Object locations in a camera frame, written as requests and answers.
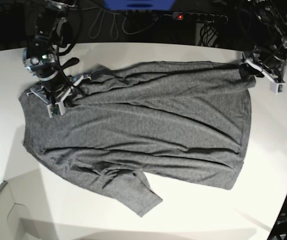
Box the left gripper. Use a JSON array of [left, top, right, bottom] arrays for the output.
[[239, 49, 287, 83]]

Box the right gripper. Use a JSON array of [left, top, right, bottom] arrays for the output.
[[26, 57, 91, 112]]

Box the grey long-sleeve t-shirt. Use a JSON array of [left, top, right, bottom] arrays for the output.
[[19, 61, 256, 216]]

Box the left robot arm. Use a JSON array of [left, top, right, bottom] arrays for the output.
[[242, 0, 287, 87]]

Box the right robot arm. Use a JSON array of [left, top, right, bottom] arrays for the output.
[[22, 0, 90, 118]]

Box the blue plastic bin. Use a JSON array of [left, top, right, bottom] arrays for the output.
[[104, 0, 175, 11]]

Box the black power strip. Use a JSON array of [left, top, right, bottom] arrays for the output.
[[172, 12, 229, 24]]

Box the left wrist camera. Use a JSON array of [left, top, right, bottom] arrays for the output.
[[270, 81, 286, 95]]

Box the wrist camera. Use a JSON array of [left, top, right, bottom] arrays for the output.
[[46, 103, 66, 118], [270, 81, 286, 95]]

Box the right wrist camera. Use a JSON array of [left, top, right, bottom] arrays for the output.
[[46, 103, 66, 118]]

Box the grey looped cable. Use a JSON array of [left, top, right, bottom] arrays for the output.
[[88, 7, 159, 40]]

